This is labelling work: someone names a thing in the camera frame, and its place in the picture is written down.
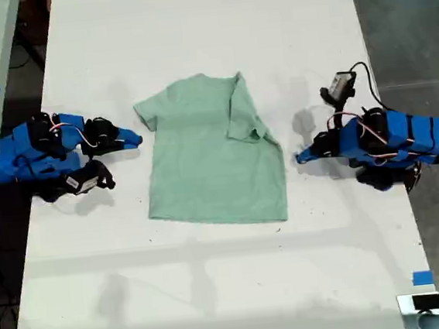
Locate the pale green T-shirt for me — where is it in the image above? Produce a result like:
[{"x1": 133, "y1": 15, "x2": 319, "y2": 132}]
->
[{"x1": 130, "y1": 65, "x2": 291, "y2": 235}]

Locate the short blue tape strip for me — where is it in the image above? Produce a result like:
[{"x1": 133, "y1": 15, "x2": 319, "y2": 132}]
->
[{"x1": 411, "y1": 269, "x2": 435, "y2": 286}]

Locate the silver metal plate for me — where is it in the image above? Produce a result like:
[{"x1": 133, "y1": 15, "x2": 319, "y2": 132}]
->
[{"x1": 396, "y1": 290, "x2": 439, "y2": 319}]

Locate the small black box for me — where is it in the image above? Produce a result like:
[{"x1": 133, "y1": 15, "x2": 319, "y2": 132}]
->
[{"x1": 410, "y1": 293, "x2": 439, "y2": 313}]

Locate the red white servo wire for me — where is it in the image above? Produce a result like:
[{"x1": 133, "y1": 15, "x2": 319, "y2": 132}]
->
[
  {"x1": 326, "y1": 105, "x2": 418, "y2": 169},
  {"x1": 49, "y1": 119, "x2": 99, "y2": 153}
]

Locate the short black camera stalk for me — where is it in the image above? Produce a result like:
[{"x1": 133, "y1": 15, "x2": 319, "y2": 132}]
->
[{"x1": 328, "y1": 97, "x2": 352, "y2": 124}]

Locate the black camera box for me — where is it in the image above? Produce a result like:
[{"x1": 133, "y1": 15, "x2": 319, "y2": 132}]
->
[
  {"x1": 62, "y1": 159, "x2": 117, "y2": 197},
  {"x1": 318, "y1": 69, "x2": 360, "y2": 108}
]

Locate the black camera cable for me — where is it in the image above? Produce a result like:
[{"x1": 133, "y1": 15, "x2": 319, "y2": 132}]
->
[{"x1": 349, "y1": 59, "x2": 389, "y2": 115}]

